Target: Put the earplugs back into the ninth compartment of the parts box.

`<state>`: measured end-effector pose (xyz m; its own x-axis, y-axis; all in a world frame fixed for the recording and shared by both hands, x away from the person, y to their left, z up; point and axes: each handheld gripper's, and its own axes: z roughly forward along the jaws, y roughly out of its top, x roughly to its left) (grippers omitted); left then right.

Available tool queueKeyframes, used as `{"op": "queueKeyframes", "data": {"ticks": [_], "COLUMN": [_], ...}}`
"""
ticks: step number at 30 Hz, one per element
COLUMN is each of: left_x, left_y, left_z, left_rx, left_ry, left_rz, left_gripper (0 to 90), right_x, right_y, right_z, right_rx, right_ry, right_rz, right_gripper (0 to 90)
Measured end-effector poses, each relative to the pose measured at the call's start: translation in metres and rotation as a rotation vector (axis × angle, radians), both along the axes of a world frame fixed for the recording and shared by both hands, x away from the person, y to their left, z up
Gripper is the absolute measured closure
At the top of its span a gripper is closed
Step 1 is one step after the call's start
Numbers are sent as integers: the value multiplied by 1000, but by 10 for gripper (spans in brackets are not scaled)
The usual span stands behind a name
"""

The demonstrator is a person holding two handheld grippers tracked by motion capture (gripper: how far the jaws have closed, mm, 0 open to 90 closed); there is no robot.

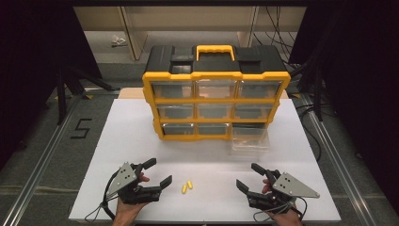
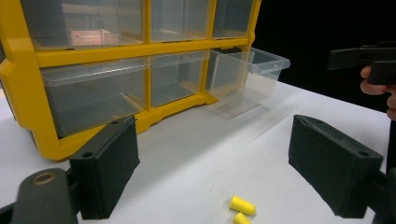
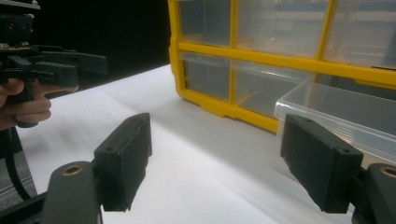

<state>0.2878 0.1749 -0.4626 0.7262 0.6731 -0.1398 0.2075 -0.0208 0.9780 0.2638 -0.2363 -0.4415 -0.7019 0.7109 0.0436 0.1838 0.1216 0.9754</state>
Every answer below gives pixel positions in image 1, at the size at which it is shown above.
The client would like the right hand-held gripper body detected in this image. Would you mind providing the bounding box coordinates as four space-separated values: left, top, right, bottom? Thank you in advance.
246 169 321 217

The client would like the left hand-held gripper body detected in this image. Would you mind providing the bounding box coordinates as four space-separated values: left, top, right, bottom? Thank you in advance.
105 161 163 205

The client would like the clear plastic drawer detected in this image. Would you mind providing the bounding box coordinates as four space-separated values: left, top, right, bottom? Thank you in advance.
228 122 272 158

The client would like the yellow black storage organizer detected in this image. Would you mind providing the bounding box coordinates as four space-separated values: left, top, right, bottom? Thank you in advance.
142 44 292 142

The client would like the person's right hand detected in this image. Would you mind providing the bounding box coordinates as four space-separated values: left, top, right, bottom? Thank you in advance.
261 178 303 223

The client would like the person's left hand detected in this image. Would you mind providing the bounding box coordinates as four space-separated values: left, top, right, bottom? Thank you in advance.
113 172 152 221

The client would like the set of clear organizer drawers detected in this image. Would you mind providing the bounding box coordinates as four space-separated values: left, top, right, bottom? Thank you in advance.
151 79 282 137

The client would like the black tape floor numeral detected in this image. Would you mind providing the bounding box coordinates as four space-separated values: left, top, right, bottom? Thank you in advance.
70 118 93 140

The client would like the black metal stand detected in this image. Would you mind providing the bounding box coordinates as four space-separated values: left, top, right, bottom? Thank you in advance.
56 60 121 126

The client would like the crumpled white paper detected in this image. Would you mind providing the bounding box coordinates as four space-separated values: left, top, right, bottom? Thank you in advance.
110 34 128 48

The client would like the black curtain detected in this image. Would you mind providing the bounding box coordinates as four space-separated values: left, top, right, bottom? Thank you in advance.
288 0 399 218
0 0 103 170

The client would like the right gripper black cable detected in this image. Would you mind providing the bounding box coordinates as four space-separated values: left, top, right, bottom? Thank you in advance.
252 196 309 223

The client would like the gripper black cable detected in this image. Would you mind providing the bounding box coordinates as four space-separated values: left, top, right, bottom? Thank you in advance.
252 196 309 223
83 170 120 223

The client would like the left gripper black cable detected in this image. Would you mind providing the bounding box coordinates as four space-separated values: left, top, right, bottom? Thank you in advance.
83 170 120 223

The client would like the black floor cable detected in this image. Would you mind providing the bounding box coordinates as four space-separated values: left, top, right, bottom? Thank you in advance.
295 103 324 163

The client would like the aluminium floor rail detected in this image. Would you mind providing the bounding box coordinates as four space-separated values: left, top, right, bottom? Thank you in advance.
0 93 83 226
299 93 397 226

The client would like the yellow organizer carry handle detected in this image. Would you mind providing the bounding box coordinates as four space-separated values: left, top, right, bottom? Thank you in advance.
195 44 236 62

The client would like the beige wooden furniture frame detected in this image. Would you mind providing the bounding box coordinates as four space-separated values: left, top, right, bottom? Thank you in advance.
72 6 307 62

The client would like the bundle of hanging black cables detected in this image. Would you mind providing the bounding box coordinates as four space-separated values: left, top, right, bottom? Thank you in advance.
253 6 303 72

